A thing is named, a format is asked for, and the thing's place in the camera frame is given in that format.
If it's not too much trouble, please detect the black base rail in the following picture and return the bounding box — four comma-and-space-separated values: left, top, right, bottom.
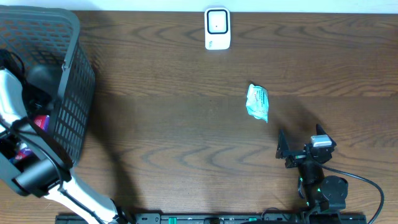
55, 212, 368, 224

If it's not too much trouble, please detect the grey plastic mesh basket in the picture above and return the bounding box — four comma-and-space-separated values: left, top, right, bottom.
1, 6, 95, 197

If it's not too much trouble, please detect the white barcode scanner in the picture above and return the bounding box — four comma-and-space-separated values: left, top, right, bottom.
204, 7, 231, 50

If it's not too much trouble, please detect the pink purple liners pack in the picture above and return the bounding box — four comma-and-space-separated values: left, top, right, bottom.
10, 115, 50, 164

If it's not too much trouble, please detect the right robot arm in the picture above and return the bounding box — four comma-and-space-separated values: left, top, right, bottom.
275, 124, 348, 223

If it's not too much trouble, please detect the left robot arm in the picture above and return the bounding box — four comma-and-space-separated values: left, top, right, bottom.
1, 63, 135, 223

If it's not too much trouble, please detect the green tissue wipes pack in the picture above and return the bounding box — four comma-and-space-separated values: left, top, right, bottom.
246, 83, 269, 122

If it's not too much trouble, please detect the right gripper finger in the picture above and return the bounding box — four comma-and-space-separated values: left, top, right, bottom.
316, 124, 326, 136
275, 129, 290, 159

